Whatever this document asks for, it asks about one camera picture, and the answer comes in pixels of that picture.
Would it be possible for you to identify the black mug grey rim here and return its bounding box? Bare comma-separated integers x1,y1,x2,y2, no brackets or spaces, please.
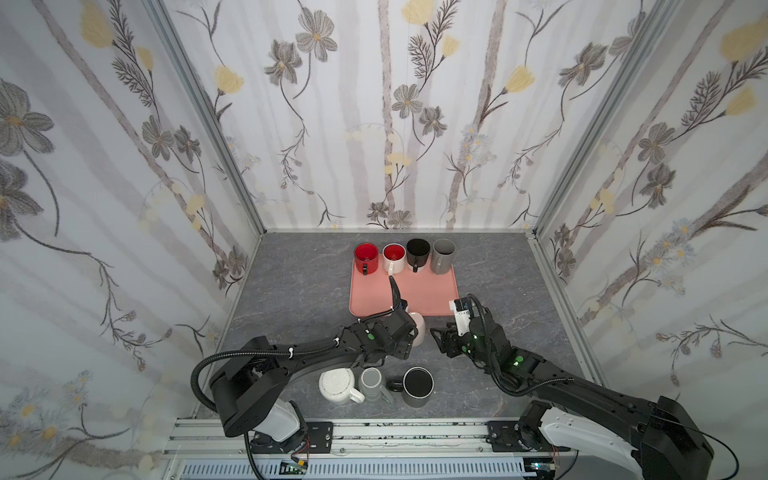
385,366,435,408

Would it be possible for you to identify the white ribbed-base mug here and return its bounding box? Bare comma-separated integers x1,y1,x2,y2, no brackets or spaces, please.
318,368,366,404

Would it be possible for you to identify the red mug black handle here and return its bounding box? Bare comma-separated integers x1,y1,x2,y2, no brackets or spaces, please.
354,243,380,276

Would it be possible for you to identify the black mug white base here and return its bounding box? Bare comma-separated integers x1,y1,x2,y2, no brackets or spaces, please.
405,238,431,273

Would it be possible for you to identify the tall grey mug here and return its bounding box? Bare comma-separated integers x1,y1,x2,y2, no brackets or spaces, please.
430,239,456,275

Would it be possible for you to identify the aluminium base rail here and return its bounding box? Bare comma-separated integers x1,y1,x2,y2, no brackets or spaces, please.
167,418,649,460

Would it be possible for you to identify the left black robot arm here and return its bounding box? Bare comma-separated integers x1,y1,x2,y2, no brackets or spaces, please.
190,277,425,479

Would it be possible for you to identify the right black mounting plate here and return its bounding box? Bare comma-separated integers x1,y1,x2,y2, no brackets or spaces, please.
486,420,555,453

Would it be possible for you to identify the right aluminium corner post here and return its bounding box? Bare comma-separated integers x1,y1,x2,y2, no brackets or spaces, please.
531,0,680,240

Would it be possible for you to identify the pale pink mug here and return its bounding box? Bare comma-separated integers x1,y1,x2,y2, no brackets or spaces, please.
409,312,427,348

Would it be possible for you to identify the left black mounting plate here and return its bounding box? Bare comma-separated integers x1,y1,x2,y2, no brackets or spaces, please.
248,421,334,455

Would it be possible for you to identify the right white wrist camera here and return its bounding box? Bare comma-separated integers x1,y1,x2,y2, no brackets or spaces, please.
449,297,472,336

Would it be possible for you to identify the white mug red inside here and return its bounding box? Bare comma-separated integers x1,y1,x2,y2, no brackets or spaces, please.
382,243,407,276

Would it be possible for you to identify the small grey mug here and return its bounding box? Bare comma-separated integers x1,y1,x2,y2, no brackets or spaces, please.
358,367,394,404

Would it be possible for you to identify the white ventilated cable duct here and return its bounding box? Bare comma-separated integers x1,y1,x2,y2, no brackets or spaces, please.
179,458,535,480

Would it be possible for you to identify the pink plastic tray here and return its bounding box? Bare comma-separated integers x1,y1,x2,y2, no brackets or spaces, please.
349,255,459,317

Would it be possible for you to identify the black mounting plate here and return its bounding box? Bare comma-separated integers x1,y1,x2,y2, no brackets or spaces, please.
248,421,334,455
486,420,555,453

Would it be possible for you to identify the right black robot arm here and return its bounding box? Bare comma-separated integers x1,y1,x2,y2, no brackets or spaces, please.
430,307,715,479

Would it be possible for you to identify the left aluminium corner post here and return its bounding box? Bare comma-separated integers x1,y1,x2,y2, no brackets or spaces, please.
142,0,267,239

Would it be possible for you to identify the aluminium corner post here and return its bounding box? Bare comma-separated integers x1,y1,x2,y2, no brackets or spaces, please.
531,0,680,240
142,0,267,239

